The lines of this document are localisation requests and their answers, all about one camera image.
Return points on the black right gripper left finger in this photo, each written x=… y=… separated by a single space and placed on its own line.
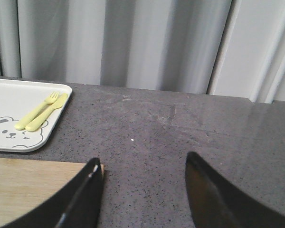
x=76 y=205

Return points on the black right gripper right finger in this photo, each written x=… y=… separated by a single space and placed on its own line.
x=216 y=203

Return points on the white bear tray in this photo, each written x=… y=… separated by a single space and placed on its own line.
x=17 y=98

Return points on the wooden cutting board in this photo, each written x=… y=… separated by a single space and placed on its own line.
x=25 y=184

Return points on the yellow plastic fork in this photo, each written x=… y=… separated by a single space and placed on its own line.
x=22 y=123

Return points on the yellow plastic knife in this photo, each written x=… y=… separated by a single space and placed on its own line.
x=46 y=112

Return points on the grey curtain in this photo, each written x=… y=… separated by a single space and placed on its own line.
x=217 y=47

